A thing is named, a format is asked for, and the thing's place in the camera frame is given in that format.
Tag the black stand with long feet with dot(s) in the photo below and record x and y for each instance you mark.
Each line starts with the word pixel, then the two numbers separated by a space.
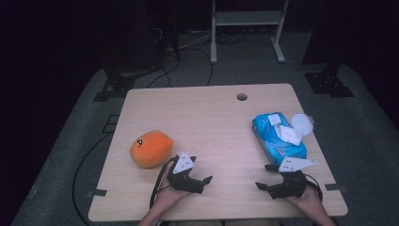
pixel 117 84

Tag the person's right hand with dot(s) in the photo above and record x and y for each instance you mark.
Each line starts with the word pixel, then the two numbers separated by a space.
pixel 307 201

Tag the white wet wipe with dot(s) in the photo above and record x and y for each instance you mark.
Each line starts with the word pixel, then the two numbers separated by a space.
pixel 289 135

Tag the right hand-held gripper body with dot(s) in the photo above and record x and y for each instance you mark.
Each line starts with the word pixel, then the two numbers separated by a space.
pixel 291 185

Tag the orange plush toy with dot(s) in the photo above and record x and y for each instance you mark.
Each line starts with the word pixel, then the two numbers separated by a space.
pixel 152 149

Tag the dark floor tape outline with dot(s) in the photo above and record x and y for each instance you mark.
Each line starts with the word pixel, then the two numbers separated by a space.
pixel 110 124

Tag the black stand with flat base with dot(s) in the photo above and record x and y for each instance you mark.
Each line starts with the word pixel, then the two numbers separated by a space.
pixel 329 83

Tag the blue wet wipe packet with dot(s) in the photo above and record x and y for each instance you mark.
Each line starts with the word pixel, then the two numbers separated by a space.
pixel 273 141

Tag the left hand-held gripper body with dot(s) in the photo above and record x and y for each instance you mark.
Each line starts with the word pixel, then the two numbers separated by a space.
pixel 182 163

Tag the grey tape strip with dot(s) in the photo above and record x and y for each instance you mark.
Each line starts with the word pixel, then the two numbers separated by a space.
pixel 335 187
pixel 97 192

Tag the white metal stand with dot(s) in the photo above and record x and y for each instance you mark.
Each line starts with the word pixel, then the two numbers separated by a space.
pixel 247 18

